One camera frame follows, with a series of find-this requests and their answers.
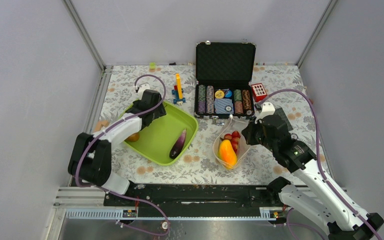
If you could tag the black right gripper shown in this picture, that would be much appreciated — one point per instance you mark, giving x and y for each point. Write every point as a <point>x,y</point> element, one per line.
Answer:
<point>248,131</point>

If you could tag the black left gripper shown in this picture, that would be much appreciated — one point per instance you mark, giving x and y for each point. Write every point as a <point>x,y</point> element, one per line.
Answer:
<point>159,112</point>

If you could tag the clear zip top bag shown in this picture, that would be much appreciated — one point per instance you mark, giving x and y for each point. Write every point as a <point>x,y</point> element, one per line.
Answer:
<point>231,124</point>

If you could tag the orange yellow mango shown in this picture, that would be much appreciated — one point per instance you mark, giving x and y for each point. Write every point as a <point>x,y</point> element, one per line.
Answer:
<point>227,155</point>

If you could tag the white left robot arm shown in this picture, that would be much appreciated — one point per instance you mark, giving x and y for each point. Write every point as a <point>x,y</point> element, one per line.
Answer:
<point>91,159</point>

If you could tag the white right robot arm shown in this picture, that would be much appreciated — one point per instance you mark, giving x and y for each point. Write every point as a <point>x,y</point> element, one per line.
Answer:
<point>333,211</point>

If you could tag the black brick baseplate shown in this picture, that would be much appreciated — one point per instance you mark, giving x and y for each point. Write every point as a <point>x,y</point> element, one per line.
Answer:
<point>280,112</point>

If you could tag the toy brick car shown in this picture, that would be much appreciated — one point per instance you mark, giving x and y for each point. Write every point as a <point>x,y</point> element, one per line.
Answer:
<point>177,91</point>

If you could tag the floral tablecloth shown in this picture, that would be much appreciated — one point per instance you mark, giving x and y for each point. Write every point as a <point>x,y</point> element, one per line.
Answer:
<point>198,164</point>

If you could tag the small green block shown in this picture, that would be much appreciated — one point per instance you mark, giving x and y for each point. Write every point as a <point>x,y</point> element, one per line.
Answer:
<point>152,65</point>

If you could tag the red toy brick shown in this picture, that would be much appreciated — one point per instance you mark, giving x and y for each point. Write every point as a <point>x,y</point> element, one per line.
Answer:
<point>258,92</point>

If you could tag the brown potato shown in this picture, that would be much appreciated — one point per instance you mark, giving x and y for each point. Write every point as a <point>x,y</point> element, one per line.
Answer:
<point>133,138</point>

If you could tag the green plastic tray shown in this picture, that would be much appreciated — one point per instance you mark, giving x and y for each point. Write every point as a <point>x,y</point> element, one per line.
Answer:
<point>156,140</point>

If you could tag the purple eggplant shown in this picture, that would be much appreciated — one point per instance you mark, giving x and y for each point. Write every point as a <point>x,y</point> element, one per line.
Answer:
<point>178,145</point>

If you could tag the tan wooden block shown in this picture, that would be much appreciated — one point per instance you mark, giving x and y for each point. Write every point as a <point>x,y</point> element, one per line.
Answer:
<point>101,125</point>

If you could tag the black poker chip case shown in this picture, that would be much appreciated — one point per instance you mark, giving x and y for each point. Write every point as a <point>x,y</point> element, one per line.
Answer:
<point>223,73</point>

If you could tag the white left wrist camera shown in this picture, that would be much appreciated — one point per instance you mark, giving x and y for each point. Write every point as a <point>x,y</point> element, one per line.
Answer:
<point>140,89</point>

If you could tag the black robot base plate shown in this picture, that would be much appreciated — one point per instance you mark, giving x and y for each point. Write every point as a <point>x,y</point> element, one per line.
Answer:
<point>199,201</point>

